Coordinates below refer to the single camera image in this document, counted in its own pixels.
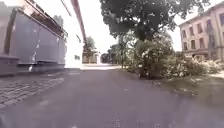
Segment green bushes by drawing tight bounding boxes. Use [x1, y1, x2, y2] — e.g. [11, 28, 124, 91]
[121, 33, 223, 80]

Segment beige multi-storey building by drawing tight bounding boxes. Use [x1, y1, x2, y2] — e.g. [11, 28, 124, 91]
[178, 1, 224, 63]

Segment grey cobblestone paving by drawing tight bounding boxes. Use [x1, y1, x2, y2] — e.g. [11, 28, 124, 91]
[0, 71, 73, 110]

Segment low brown building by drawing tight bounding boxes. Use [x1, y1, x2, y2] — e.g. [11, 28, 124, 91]
[82, 52, 101, 65]

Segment large dark tree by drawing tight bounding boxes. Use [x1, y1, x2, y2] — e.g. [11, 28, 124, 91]
[99, 0, 212, 79]

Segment round green tree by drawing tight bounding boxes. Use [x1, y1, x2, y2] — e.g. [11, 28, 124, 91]
[83, 35, 100, 64]

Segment grey asphalt road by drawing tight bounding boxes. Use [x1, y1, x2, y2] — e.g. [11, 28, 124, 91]
[0, 64, 224, 128]

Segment grey panel wall with railing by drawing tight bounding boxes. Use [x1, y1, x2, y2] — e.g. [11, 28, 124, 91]
[0, 6, 69, 77]

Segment white building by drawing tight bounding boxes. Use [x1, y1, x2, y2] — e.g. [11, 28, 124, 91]
[20, 0, 88, 70]

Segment group of dark trees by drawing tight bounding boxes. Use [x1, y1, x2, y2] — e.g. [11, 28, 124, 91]
[100, 43, 126, 66]

